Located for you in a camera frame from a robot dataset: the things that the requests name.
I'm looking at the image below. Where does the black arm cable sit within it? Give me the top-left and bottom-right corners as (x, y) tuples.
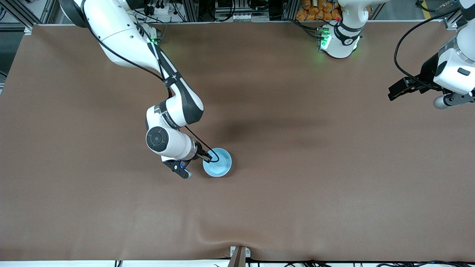
(81, 0), (220, 164)
(394, 8), (461, 89)

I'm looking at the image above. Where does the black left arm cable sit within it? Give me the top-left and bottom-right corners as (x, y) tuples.
(394, 8), (461, 89)

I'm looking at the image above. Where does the white power strip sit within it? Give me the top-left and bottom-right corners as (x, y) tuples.
(145, 0), (176, 17)

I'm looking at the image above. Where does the orange objects crate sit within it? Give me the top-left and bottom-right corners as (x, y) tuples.
(296, 0), (373, 21)

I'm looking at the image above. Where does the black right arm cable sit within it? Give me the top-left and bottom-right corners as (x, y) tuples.
(81, 0), (220, 164)

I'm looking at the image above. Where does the grey bracket with brown post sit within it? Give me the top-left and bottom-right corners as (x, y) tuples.
(229, 246), (251, 267)

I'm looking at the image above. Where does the brown table cloth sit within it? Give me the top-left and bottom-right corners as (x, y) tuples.
(0, 20), (475, 262)

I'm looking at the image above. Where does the blue bowl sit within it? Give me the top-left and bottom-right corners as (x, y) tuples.
(203, 148), (232, 178)

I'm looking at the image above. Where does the aluminium frame post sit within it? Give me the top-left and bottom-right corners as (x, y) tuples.
(284, 0), (299, 21)
(182, 0), (199, 22)

